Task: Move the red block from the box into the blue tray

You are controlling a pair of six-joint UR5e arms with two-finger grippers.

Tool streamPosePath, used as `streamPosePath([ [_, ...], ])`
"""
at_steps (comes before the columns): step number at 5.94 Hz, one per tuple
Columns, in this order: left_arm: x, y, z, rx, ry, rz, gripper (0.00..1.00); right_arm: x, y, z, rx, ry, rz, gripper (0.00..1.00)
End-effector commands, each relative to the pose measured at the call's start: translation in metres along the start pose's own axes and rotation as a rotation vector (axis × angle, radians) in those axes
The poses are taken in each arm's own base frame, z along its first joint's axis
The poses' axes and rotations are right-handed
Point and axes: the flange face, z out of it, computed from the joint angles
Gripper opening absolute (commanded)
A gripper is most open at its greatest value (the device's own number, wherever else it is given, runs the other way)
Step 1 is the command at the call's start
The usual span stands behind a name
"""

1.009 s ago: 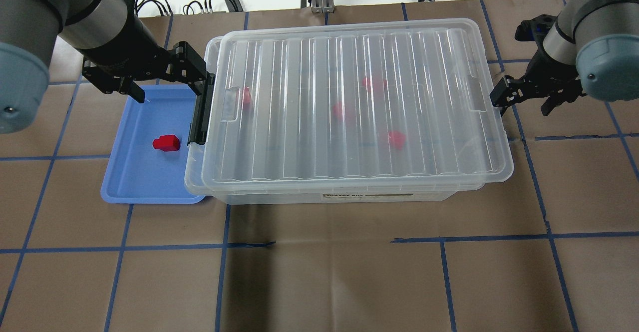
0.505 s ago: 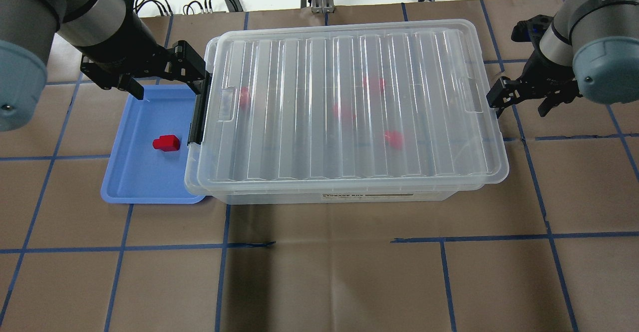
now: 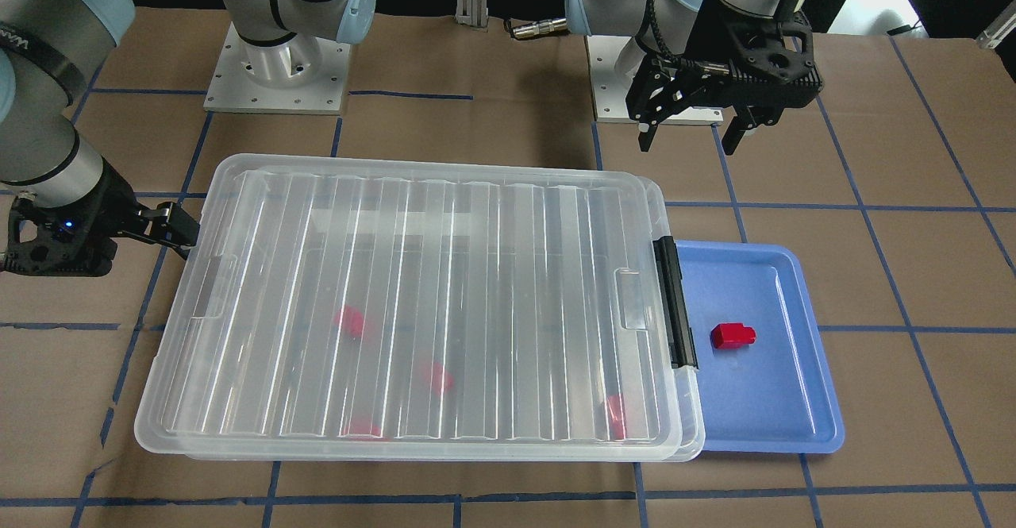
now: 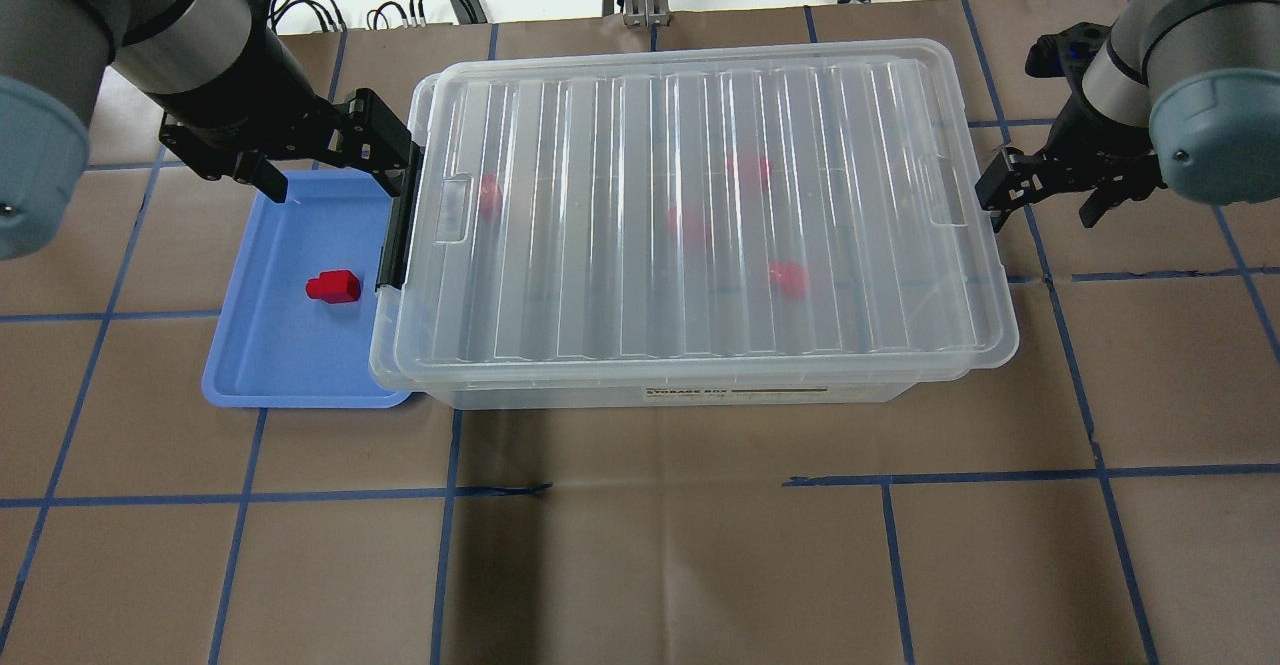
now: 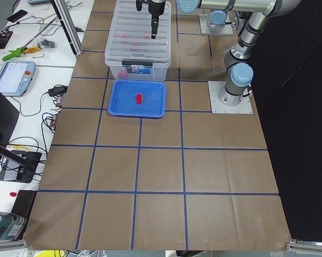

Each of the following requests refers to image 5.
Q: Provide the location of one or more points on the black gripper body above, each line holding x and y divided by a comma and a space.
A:
155, 7

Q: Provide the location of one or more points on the green headed reacher grabber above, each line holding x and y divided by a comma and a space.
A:
19, 51

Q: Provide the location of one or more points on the brown paper table cover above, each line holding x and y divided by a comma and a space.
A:
191, 180

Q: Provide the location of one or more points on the black monitor stand base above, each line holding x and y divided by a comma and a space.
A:
14, 172

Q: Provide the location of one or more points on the small black metal part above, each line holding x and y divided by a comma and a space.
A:
43, 44

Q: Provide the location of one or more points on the red block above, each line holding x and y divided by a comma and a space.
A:
121, 74
139, 98
134, 47

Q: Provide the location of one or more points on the black smartphone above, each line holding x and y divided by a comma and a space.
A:
17, 15

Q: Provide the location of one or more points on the black box latch handle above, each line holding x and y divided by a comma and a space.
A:
137, 62

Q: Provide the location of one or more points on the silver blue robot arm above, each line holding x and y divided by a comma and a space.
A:
262, 10

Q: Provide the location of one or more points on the clear plastic storage box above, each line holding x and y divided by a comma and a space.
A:
131, 26

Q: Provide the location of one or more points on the red block in box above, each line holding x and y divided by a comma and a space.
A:
134, 47

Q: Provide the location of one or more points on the teach pendant tablet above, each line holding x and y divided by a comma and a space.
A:
15, 77

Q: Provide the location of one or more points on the second arm base plate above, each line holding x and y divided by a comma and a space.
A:
224, 103

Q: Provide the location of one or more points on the blue plastic tray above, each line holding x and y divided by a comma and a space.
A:
123, 99

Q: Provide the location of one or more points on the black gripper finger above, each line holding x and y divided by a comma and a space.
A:
154, 30

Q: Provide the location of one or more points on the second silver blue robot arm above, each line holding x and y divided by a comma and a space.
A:
239, 73

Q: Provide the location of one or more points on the robot arm base plate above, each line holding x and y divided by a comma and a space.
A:
208, 28

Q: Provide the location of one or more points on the aluminium frame post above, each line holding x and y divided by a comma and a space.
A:
63, 14

